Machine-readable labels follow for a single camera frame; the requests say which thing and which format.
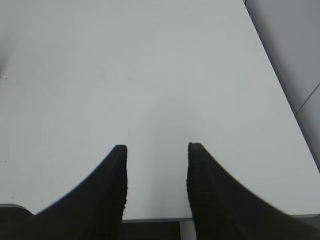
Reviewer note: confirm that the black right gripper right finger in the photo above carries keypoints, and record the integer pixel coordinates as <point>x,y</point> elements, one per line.
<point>223,209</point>

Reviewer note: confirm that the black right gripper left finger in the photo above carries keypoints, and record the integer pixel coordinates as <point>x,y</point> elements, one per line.
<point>91,211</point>

